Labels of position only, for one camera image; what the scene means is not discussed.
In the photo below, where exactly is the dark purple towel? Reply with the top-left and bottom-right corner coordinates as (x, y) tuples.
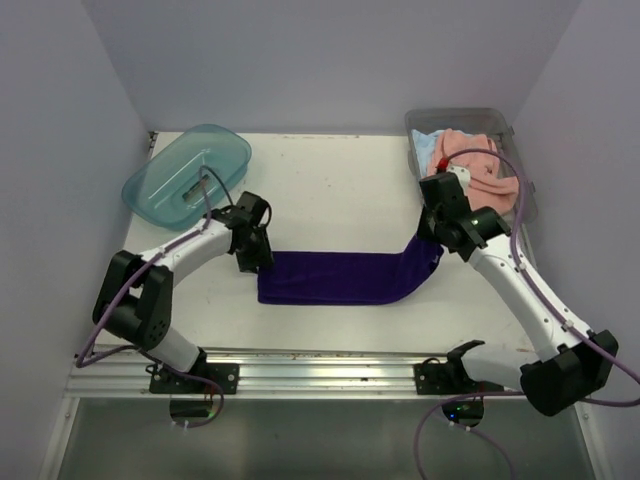
(257, 237), (444, 306)

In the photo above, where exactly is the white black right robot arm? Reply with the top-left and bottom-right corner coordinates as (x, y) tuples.
(417, 172), (619, 416)

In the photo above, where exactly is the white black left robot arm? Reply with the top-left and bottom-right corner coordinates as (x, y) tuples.
(76, 192), (274, 393)

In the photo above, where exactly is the pink towel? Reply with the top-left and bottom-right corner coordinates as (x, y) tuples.
(427, 129), (519, 215)

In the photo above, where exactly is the light blue towel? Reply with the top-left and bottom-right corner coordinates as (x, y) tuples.
(411, 129), (443, 176)

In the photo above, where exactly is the teal plastic tub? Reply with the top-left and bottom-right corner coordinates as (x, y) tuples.
(121, 124), (252, 231)

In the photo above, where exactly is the clear grey plastic bin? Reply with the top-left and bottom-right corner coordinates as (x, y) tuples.
(404, 107), (538, 224)

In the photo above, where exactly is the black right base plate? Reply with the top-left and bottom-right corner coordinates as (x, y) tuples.
(413, 357), (505, 395)

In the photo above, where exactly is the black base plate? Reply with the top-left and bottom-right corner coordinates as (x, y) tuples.
(145, 363), (240, 395)
(413, 357), (505, 395)

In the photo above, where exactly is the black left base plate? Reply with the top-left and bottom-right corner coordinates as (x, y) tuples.
(145, 363), (240, 395)

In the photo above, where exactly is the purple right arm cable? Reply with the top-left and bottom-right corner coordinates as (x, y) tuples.
(413, 148), (640, 480)

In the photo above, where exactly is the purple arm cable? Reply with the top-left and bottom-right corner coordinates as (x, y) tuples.
(413, 148), (640, 480)
(74, 165), (236, 429)

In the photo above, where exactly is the aluminium mounting rail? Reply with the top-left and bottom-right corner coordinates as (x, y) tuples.
(64, 349), (458, 400)

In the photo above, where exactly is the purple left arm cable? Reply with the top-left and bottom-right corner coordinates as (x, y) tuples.
(74, 165), (236, 429)

